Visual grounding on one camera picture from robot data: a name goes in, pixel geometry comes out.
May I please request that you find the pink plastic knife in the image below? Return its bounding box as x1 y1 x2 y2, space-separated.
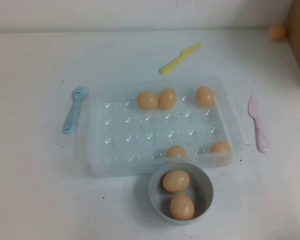
247 94 269 153

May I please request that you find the blue plastic spoon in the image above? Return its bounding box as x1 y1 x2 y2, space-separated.
62 86 89 135

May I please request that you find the grey round bowl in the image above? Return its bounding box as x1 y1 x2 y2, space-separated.
148 161 214 225

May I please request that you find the tan egg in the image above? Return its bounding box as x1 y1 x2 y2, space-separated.
136 91 159 110
209 140 232 154
268 23 288 41
162 169 191 193
169 193 195 221
157 87 178 110
165 144 188 158
195 86 215 107

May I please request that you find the clear plastic egg box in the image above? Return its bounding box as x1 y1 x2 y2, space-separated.
86 76 246 179

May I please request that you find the yellow plastic knife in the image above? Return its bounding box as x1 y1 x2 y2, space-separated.
159 42 204 75

